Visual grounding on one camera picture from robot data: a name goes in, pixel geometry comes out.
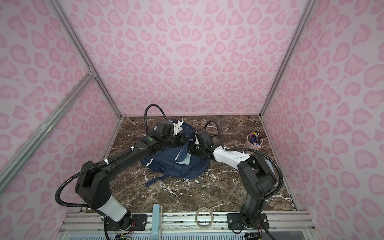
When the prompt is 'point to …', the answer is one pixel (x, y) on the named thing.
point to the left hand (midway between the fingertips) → (191, 137)
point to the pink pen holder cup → (253, 140)
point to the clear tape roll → (196, 217)
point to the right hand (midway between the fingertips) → (186, 148)
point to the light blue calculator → (187, 160)
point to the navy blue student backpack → (178, 160)
